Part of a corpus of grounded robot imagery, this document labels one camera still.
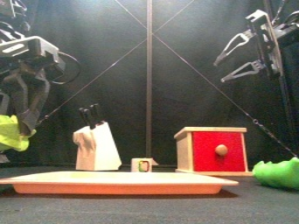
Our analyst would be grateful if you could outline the yellow-green toy starfruit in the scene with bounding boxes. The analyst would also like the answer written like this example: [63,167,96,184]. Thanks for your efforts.
[0,114,38,152]

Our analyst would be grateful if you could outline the white wooden knife block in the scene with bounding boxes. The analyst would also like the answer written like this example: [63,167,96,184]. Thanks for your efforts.
[72,121,123,172]

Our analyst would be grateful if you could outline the red drawer with wooden knob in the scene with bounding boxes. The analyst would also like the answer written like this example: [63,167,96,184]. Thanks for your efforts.
[191,131,249,172]

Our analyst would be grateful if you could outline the wooden box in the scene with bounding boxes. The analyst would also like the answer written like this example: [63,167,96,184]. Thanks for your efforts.
[172,126,254,177]

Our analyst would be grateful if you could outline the beige plastic tray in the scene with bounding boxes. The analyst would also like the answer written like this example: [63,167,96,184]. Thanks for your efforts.
[0,171,239,196]

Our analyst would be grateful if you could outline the green toy lettuce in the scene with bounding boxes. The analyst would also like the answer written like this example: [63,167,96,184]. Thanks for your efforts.
[251,157,299,191]

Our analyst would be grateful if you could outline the diagonal brace wire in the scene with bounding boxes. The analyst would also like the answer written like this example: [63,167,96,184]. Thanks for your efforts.
[35,0,196,127]
[114,0,299,158]

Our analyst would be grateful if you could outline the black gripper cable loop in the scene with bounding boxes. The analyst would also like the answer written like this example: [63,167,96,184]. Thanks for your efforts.
[50,51,83,86]

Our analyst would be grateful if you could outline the black-handled toy knife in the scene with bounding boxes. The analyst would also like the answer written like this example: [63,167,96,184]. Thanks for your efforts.
[88,103,107,125]
[79,107,99,130]

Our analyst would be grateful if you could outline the vertical metal frame pole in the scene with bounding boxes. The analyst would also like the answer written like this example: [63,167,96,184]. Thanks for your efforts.
[144,0,155,158]

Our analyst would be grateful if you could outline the small white cube green ring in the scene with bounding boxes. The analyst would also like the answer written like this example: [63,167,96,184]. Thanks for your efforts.
[130,157,159,173]

